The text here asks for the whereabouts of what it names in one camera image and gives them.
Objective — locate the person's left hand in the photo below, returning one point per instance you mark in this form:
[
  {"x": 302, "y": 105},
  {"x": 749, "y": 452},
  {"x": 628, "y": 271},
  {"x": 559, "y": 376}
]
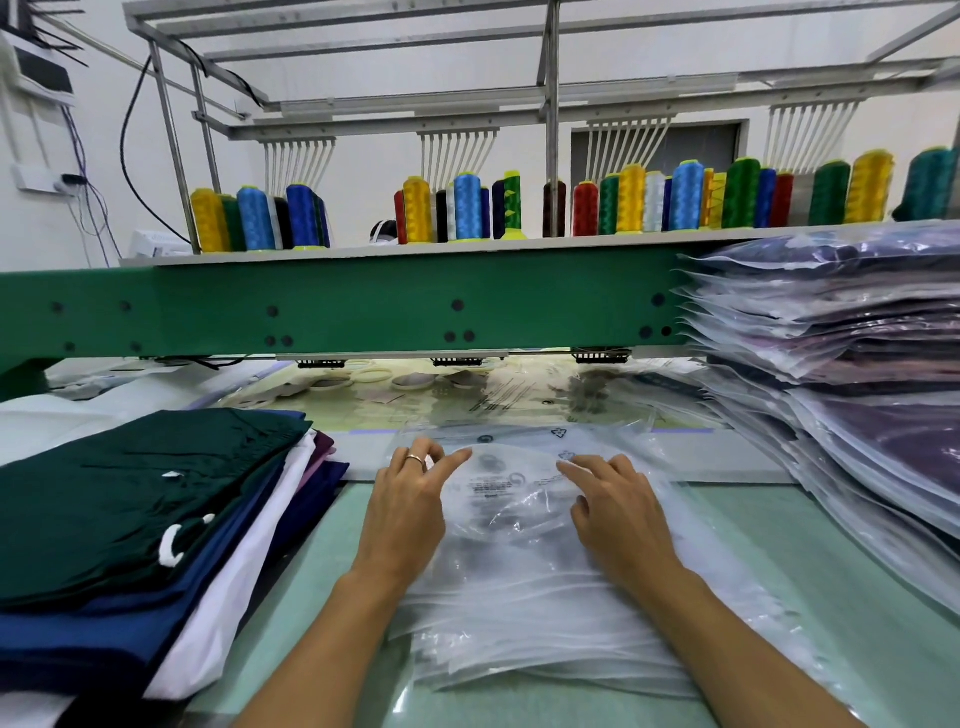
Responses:
[{"x": 398, "y": 522}]

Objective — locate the person's right hand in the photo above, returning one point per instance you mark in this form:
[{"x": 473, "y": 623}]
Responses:
[{"x": 618, "y": 522}]

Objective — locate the stack of plastic bags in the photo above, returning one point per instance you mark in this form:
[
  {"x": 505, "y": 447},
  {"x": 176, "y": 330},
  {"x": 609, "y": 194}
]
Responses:
[{"x": 510, "y": 600}]

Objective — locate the dark green shirt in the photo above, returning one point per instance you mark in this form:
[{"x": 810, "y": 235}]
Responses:
[{"x": 120, "y": 503}]

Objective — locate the stack of bagged garments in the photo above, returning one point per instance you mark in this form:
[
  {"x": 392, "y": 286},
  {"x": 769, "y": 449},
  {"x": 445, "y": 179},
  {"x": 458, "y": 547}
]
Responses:
[{"x": 840, "y": 323}]

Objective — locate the person's left forearm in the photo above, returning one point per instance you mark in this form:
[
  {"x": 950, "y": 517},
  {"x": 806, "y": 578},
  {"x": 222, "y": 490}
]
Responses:
[{"x": 323, "y": 660}]

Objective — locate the person's right forearm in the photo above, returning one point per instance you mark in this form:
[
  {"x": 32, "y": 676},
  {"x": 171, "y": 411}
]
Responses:
[{"x": 743, "y": 660}]

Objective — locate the green machine beam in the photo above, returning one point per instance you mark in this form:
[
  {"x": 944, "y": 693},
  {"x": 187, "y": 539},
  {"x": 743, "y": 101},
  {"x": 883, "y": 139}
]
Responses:
[{"x": 375, "y": 300}]

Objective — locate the row of coloured thread spools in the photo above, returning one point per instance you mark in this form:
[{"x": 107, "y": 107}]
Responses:
[{"x": 660, "y": 198}]

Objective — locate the white box device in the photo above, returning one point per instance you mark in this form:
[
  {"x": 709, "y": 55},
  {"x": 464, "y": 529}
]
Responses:
[{"x": 158, "y": 245}]

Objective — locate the grey metal thread rack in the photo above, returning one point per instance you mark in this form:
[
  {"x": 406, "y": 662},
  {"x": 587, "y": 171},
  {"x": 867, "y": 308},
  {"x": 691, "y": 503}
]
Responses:
[{"x": 551, "y": 90}]

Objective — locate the white wall socket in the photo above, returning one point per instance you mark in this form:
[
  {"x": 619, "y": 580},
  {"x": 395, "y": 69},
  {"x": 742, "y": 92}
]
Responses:
[{"x": 45, "y": 180}]

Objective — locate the wall router with antennas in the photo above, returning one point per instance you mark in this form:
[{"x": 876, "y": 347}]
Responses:
[{"x": 33, "y": 68}]

